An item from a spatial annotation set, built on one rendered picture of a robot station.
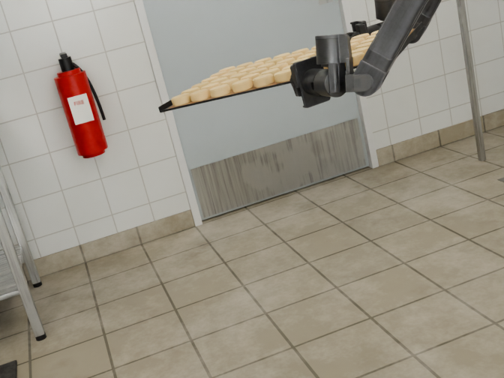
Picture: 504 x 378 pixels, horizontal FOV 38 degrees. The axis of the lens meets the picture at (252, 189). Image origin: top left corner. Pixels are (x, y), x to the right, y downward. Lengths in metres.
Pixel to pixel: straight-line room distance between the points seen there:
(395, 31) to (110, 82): 2.38
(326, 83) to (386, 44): 0.14
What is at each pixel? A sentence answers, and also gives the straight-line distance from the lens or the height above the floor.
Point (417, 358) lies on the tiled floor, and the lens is 2.39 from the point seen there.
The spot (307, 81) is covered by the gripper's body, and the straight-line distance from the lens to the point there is 1.57.
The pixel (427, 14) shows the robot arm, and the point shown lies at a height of 1.03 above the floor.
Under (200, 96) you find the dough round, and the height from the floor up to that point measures 0.99.
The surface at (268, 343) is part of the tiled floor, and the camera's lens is 2.63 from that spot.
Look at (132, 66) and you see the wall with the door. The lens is 3.70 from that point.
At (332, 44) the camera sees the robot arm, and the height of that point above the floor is 1.08.
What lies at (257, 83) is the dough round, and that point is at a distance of 1.73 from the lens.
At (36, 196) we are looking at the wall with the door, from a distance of 3.77.
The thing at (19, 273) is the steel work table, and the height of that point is 0.31.
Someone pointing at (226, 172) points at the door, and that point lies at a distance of 3.91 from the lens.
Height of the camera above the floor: 1.29
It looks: 18 degrees down
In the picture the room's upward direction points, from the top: 14 degrees counter-clockwise
